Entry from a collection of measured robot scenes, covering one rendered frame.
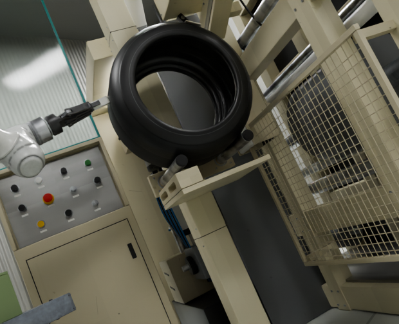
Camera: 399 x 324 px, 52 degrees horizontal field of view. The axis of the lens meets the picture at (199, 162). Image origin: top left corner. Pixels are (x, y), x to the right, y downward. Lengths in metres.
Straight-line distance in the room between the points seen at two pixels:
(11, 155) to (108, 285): 0.87
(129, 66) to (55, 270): 0.98
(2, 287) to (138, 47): 0.95
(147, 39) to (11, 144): 0.62
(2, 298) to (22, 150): 0.50
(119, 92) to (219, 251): 0.80
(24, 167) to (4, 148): 0.08
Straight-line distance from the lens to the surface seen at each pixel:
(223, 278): 1.81
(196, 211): 1.80
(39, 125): 1.51
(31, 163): 1.32
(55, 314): 0.95
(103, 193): 2.07
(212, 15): 1.93
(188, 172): 1.43
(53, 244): 1.99
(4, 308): 0.98
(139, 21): 2.69
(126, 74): 1.51
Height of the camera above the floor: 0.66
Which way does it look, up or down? 8 degrees up
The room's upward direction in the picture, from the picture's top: 24 degrees counter-clockwise
